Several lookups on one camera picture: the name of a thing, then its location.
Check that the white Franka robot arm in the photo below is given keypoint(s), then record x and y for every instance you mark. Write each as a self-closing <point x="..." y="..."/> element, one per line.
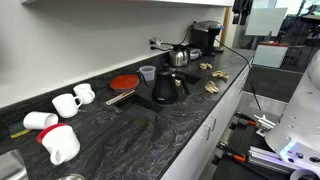
<point x="300" y="116"/>

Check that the recessed countertop bin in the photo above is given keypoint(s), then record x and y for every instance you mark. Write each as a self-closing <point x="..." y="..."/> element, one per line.
<point x="190" y="78"/>
<point x="140" y="109"/>

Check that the black gooseneck kettle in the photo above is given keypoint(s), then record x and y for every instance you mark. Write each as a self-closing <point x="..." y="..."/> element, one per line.
<point x="165" y="90"/>

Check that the small crumpled brown paper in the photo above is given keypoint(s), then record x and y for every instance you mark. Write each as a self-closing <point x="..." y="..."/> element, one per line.
<point x="177" y="82"/>

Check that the clear plastic measuring cup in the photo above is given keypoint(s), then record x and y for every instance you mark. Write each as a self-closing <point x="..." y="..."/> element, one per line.
<point x="147" y="72"/>

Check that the red lidded container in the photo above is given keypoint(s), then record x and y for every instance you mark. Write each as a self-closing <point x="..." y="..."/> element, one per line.
<point x="124" y="82"/>

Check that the stainless steel carafe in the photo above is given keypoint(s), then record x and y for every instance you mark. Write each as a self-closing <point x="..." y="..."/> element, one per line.
<point x="178" y="56"/>

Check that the striped flat strip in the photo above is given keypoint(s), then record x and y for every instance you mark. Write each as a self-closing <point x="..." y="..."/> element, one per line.
<point x="120" y="97"/>

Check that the black pod coffee machine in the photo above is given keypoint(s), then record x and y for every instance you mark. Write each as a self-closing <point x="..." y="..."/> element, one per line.
<point x="205" y="35"/>

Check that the white lower cabinet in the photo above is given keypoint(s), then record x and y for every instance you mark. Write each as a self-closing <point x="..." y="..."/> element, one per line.
<point x="193" y="156"/>

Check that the white cabinet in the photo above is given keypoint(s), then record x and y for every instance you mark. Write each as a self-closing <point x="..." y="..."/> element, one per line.
<point x="200" y="2"/>
<point x="193" y="156"/>

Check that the white upper cabinet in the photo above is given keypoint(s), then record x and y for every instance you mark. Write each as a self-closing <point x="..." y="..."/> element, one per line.
<point x="200" y="2"/>

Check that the black and orange clamp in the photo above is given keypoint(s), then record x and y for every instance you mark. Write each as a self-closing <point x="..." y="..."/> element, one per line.
<point x="251" y="122"/>
<point x="238" y="157"/>

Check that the black perforated robot table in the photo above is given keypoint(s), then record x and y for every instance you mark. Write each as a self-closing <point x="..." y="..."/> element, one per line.
<point x="246" y="136"/>

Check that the white mug with red rim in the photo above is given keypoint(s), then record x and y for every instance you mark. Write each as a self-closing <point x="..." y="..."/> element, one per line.
<point x="63" y="143"/>

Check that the white box with red top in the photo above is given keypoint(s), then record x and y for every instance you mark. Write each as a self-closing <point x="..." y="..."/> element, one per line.
<point x="270" y="55"/>

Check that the aluminium extrusion bar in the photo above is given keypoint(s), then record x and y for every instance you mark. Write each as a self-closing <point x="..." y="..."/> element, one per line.
<point x="263" y="156"/>

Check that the plain white cup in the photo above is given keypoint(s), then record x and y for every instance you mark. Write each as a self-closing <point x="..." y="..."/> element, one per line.
<point x="38" y="120"/>

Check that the white board panel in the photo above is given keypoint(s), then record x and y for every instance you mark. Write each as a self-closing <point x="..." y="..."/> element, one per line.
<point x="266" y="21"/>

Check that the yellow and green sponge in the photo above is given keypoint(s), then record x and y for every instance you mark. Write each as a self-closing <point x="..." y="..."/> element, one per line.
<point x="16" y="130"/>

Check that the stainless steel sink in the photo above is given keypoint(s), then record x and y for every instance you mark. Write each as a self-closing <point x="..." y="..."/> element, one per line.
<point x="11" y="165"/>

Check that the wall power outlet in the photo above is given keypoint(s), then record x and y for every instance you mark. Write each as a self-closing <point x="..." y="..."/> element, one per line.
<point x="155" y="41"/>

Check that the wooden wall trim post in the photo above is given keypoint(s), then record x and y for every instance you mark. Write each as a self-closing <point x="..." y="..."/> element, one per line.
<point x="225" y="26"/>

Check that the metal bracket piece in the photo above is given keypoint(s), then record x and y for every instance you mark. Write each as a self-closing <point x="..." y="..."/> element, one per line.
<point x="265" y="124"/>

